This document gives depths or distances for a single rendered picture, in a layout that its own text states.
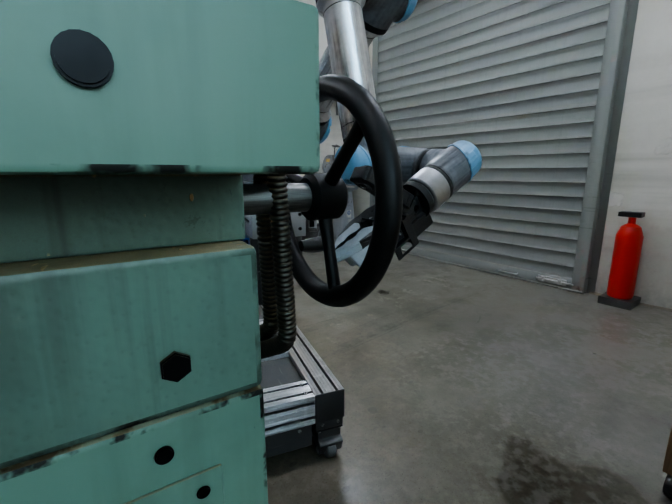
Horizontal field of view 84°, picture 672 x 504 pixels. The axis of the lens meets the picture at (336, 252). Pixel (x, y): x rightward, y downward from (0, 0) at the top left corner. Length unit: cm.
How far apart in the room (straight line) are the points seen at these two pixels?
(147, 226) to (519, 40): 336
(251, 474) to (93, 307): 15
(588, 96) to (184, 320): 308
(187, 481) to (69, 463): 6
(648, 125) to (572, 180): 50
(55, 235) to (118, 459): 12
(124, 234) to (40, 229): 3
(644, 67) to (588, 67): 30
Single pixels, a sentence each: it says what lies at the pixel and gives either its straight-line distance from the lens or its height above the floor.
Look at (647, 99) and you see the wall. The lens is 310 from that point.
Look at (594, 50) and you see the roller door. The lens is 322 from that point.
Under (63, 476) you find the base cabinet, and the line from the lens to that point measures 25.
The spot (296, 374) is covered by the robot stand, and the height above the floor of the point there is 21.
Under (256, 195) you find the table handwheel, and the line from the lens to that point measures 43.
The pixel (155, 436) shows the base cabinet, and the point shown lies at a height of 70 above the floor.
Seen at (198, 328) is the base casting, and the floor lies 76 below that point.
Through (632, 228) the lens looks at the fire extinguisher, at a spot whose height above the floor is 50.
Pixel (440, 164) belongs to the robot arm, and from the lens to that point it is 71.
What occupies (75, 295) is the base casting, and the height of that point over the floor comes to 79.
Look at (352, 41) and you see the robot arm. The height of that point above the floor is 107.
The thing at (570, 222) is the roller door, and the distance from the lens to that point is 316.
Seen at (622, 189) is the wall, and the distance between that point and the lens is 309.
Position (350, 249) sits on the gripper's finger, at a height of 72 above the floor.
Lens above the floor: 84
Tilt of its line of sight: 12 degrees down
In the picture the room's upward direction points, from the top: straight up
